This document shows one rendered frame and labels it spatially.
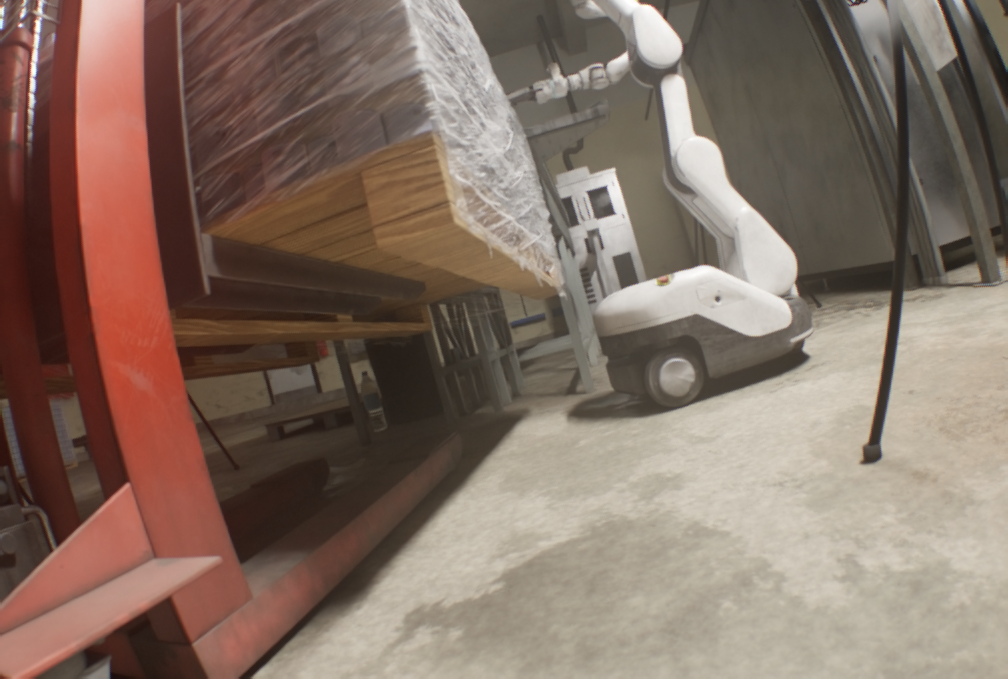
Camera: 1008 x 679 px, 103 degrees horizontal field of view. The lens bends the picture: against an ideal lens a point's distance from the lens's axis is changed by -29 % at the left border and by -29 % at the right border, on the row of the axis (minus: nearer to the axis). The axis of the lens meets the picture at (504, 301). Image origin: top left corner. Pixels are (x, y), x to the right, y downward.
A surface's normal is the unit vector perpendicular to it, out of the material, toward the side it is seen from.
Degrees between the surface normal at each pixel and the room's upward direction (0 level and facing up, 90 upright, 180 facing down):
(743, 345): 90
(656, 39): 90
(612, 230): 90
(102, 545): 90
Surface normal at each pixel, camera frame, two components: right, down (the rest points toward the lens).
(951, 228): -0.18, 0.00
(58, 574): 0.95, -0.27
